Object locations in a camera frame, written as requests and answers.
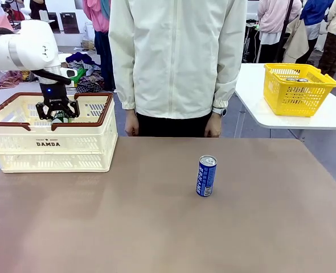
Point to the silver wristwatch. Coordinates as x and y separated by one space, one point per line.
220 111

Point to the person's black trousers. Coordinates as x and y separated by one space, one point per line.
171 128

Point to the small cardboard box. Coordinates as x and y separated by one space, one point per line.
87 44

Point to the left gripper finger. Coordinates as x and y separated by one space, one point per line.
42 112
74 109

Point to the bystander in pale pink hoodie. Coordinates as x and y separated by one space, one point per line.
276 17

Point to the reddish patterned cloth pile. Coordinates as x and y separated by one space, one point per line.
11 79

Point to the person's right hand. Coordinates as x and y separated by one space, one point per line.
131 125

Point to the person's cream jacket torso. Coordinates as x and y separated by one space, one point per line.
176 57

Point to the yellow plastic basket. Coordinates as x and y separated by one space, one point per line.
299 96

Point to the black wrist mount plate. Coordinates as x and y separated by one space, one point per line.
51 76

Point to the blue drink can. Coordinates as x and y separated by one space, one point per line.
206 176

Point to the bystander in black top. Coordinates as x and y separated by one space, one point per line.
38 7

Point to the green drink can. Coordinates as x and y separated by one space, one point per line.
60 117

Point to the bystander in pink top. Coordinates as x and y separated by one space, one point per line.
98 17

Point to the bystander in blue top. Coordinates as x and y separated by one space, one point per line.
316 11

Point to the person's left forearm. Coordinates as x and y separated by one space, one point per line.
227 79

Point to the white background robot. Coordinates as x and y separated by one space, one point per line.
14 12

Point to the wide black framed panel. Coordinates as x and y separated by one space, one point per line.
71 22

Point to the person's right forearm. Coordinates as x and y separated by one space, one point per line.
125 85

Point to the beige hanging coat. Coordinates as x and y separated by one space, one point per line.
297 39

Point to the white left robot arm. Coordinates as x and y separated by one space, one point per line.
14 48

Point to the cream basket with brown rim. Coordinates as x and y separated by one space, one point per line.
57 148

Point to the narrow black framed panel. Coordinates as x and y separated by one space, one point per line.
55 21

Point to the colourful clothes pile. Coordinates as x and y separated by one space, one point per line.
84 72

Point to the person's left hand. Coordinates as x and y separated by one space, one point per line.
213 126

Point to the white side table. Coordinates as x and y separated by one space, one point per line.
250 99

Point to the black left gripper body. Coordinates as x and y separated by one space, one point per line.
54 94

